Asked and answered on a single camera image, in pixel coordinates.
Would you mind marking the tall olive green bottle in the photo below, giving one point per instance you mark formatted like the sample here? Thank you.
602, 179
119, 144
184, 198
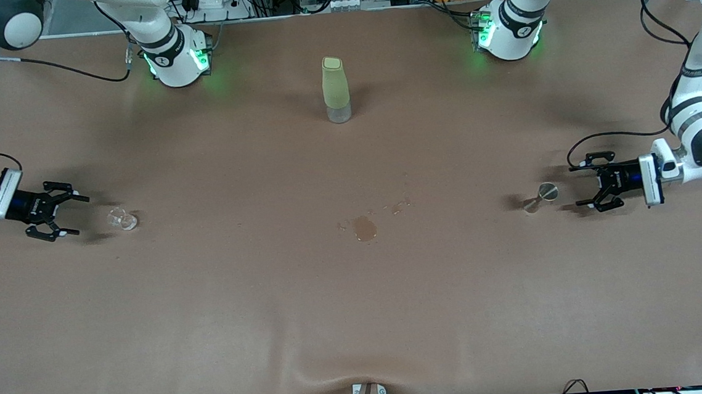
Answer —
336, 87

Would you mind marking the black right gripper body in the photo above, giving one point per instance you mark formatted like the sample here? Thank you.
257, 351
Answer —
22, 207

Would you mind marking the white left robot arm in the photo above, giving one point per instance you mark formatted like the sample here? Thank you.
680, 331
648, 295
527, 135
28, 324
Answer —
510, 40

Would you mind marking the brown table mat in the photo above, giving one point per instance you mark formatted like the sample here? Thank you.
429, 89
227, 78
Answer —
211, 324

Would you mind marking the white power strip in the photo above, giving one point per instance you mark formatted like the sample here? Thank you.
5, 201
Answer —
214, 1

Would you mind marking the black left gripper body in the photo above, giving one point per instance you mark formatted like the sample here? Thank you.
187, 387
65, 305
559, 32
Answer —
624, 178

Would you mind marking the clear glass measuring cup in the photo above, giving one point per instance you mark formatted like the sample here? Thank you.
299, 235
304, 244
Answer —
123, 220

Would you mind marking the steel double-cone jigger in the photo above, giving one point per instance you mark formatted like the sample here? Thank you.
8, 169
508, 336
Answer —
548, 192

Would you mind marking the brown liquid puddle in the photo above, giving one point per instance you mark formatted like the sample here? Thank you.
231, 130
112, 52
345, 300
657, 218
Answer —
365, 228

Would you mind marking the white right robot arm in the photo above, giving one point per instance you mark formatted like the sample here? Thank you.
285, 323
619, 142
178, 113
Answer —
172, 67

